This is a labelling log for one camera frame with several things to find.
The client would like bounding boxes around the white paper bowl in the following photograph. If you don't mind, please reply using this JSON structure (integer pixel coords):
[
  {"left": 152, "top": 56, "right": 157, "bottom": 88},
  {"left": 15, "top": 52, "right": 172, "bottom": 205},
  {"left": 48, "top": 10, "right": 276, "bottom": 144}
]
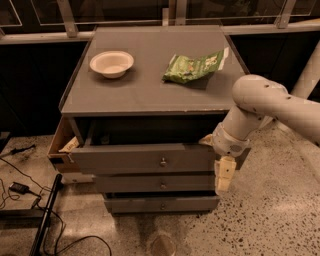
[{"left": 89, "top": 51, "right": 134, "bottom": 79}]

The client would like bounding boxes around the cardboard box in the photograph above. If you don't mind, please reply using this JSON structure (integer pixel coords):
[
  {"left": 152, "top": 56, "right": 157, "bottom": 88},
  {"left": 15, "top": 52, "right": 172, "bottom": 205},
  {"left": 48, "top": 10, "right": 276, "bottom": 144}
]
[{"left": 48, "top": 117, "right": 92, "bottom": 183}]

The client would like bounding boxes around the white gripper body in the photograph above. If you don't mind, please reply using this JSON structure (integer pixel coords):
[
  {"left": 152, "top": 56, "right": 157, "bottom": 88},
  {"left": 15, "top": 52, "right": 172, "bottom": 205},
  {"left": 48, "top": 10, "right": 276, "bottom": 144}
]
[{"left": 212, "top": 123, "right": 249, "bottom": 158}]

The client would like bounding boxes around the grey top drawer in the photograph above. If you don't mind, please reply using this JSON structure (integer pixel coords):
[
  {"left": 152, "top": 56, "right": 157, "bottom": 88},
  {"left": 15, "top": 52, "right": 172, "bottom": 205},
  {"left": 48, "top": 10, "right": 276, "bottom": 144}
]
[{"left": 70, "top": 119, "right": 252, "bottom": 176}]

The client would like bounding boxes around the black power adapter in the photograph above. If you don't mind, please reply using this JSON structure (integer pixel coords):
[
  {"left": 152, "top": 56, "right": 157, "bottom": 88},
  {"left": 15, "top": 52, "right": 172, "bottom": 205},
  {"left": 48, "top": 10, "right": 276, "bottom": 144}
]
[{"left": 9, "top": 182, "right": 29, "bottom": 195}]

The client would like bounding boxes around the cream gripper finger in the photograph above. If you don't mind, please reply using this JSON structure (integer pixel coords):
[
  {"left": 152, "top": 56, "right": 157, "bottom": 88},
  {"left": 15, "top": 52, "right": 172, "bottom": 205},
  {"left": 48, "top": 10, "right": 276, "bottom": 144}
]
[
  {"left": 198, "top": 134, "right": 213, "bottom": 146},
  {"left": 214, "top": 156, "right": 236, "bottom": 194}
]

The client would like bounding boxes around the metal window railing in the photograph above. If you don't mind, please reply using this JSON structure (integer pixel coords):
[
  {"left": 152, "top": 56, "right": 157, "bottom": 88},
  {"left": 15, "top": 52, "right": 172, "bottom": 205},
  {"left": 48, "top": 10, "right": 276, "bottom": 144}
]
[{"left": 0, "top": 0, "right": 320, "bottom": 44}]

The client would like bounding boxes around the grey drawer cabinet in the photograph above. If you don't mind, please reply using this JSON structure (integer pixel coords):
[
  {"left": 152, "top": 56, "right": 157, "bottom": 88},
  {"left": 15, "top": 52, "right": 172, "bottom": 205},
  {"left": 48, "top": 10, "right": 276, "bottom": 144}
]
[{"left": 61, "top": 26, "right": 248, "bottom": 203}]

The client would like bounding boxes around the black floor cable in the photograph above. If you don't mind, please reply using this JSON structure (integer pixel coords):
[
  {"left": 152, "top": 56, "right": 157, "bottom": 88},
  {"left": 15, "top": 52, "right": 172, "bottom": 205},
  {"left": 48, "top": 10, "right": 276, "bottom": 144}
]
[{"left": 0, "top": 156, "right": 113, "bottom": 256}]

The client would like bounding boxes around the grey bottom drawer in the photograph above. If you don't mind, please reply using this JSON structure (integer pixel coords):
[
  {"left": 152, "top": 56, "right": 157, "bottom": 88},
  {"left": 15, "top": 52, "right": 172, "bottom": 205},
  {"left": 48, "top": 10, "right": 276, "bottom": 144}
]
[{"left": 105, "top": 196, "right": 220, "bottom": 214}]

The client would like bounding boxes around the green chip bag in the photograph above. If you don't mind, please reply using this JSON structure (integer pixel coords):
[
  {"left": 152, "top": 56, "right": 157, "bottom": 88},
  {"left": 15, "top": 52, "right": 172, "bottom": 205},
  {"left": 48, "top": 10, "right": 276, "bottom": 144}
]
[{"left": 162, "top": 47, "right": 229, "bottom": 84}]

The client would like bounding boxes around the black metal bar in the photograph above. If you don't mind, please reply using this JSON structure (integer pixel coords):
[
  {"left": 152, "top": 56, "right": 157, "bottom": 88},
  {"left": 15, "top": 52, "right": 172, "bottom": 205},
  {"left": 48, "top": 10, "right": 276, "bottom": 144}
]
[{"left": 29, "top": 174, "right": 62, "bottom": 256}]

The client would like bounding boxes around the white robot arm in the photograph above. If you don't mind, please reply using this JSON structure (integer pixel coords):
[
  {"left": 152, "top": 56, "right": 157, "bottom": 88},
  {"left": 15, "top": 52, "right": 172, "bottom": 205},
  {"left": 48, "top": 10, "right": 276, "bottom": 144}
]
[{"left": 200, "top": 43, "right": 320, "bottom": 193}]

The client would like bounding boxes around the round floor drain cover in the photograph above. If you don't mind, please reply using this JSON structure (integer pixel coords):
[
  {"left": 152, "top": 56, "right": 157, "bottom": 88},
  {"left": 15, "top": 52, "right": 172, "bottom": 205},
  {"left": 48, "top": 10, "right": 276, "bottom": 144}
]
[{"left": 147, "top": 233, "right": 176, "bottom": 256}]

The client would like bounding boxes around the grey middle drawer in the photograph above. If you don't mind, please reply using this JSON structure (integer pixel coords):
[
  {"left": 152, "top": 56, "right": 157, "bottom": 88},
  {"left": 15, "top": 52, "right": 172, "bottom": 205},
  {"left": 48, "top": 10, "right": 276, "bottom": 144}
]
[{"left": 93, "top": 174, "right": 215, "bottom": 193}]

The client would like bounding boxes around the grey drawer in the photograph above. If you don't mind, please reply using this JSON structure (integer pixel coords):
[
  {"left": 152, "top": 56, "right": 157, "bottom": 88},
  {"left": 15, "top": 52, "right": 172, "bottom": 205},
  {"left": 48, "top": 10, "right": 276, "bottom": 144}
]
[
  {"left": 70, "top": 119, "right": 252, "bottom": 176},
  {"left": 105, "top": 196, "right": 220, "bottom": 214},
  {"left": 93, "top": 174, "right": 215, "bottom": 193}
]

